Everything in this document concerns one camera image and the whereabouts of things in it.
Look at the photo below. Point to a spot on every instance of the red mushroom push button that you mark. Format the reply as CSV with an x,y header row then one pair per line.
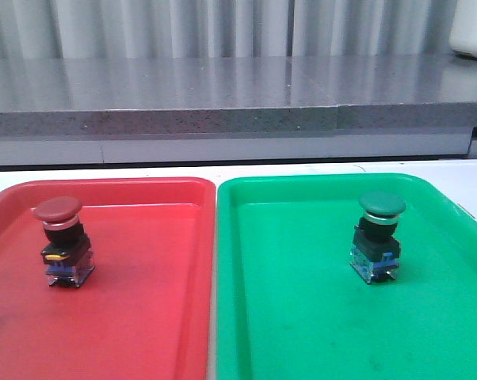
x,y
68,257

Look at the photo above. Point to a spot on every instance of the grey stone ledge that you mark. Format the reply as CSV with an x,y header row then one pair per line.
x,y
316,95

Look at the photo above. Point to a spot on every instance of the white box on ledge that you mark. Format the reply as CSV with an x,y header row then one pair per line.
x,y
463,34

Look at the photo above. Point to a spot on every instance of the green mushroom push button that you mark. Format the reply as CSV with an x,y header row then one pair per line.
x,y
375,252

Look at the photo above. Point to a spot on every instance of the green plastic tray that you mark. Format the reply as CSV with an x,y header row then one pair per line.
x,y
290,306

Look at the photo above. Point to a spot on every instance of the red plastic tray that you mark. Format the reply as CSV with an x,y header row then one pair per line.
x,y
144,311

